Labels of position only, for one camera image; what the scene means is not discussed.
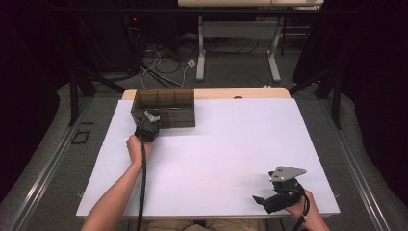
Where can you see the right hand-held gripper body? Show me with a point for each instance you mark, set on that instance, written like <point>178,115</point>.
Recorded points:
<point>287,192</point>

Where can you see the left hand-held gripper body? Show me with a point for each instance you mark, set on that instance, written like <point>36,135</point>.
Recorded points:
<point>147,128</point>

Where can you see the brown translucent drawer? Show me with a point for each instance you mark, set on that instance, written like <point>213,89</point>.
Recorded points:
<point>179,120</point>

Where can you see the brown translucent drawer box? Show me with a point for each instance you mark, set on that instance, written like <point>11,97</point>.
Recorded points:
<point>166,99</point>

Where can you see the person's left hand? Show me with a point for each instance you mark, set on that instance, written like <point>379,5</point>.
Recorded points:
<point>138,149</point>

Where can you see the person's right hand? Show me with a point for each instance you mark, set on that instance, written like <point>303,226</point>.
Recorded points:
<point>304,211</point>

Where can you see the khaki trousers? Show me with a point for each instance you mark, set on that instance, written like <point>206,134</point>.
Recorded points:
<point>224,225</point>

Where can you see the white table cover sheet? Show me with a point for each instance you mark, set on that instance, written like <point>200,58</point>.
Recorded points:
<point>243,144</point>

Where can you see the black metal stand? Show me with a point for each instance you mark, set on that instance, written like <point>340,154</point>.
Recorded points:
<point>80,93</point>
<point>330,93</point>

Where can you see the white power adapter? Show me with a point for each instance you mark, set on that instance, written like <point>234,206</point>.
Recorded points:
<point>191,63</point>

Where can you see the wooden table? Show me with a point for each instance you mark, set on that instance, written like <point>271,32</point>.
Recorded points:
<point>224,93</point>

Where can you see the dark device with red light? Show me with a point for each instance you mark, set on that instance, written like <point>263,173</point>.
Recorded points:
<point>134,19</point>

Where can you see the black horizontal bar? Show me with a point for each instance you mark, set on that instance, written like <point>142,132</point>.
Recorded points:
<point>192,11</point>

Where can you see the white desk with metal legs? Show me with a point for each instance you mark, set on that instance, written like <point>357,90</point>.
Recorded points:
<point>237,29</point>

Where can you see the aluminium floor rail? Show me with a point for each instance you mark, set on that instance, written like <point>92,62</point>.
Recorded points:
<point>41,179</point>
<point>356,173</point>

